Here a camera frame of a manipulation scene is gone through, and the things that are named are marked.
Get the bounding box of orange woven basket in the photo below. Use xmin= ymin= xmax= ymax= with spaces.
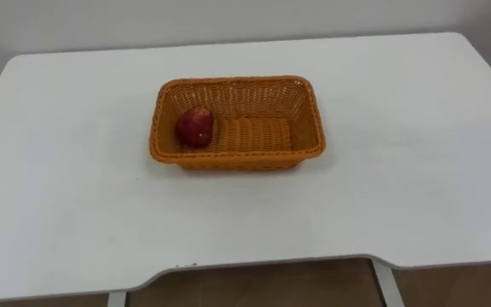
xmin=148 ymin=75 xmax=326 ymax=171

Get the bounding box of red apple soft toy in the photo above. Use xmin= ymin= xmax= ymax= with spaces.
xmin=174 ymin=106 xmax=215 ymax=149

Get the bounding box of white desk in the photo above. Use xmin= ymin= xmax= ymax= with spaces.
xmin=0 ymin=32 xmax=491 ymax=307

